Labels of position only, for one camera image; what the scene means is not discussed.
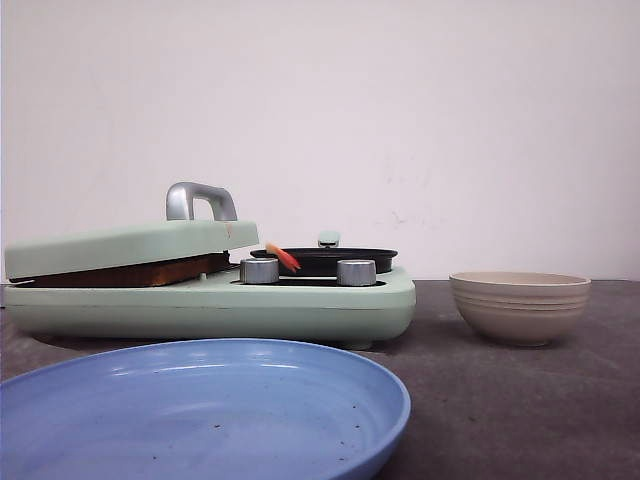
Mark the breakfast maker hinged lid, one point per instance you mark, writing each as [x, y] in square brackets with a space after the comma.
[200, 220]

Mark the white bread slice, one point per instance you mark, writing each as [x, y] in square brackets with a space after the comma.
[153, 274]

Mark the beige ribbed bowl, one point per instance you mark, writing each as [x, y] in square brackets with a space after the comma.
[520, 308]

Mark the pink shrimp lower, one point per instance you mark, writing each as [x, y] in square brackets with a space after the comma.
[285, 258]

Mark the mint green breakfast maker base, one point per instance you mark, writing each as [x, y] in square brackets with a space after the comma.
[220, 306]

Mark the black frying pan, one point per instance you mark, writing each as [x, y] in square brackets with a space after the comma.
[321, 261]

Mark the right silver control knob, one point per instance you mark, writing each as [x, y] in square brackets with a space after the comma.
[356, 272]

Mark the silver control knob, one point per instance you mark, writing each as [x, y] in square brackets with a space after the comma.
[356, 272]
[259, 271]

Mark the left silver control knob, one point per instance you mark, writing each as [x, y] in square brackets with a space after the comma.
[259, 271]

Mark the blue plate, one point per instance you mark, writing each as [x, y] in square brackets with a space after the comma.
[209, 409]

